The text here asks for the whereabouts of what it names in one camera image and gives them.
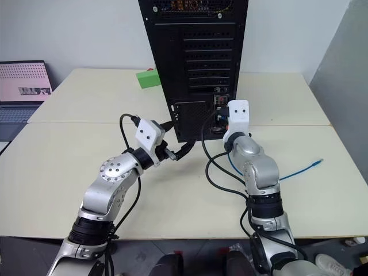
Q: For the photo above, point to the black computer tower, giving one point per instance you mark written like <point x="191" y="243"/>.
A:
<point x="201" y="57"/>

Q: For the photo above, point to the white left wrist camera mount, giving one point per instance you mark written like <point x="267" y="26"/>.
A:
<point x="148" y="135"/>

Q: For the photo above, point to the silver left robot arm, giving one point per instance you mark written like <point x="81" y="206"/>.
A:
<point x="100" y="195"/>

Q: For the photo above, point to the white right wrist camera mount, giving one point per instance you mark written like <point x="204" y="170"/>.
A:
<point x="238" y="118"/>

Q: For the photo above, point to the dark rounded shape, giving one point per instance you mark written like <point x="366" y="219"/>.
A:
<point x="238" y="264"/>
<point x="171" y="266"/>

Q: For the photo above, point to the open grey laptop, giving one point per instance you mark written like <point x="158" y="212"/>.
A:
<point x="20" y="86"/>

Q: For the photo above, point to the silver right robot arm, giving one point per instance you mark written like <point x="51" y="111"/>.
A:
<point x="258" y="169"/>

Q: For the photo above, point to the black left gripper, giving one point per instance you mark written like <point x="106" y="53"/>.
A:
<point x="162" y="151"/>

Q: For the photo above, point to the grey panel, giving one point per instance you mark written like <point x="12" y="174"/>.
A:
<point x="342" y="86"/>

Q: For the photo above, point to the green block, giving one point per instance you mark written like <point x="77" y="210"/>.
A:
<point x="148" y="79"/>

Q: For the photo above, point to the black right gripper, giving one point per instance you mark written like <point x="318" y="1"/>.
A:
<point x="222" y="123"/>

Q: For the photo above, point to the white shoe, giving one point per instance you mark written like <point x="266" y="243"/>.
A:
<point x="332" y="266"/>

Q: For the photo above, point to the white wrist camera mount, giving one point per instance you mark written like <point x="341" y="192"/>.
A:
<point x="238" y="118"/>
<point x="148" y="135"/>

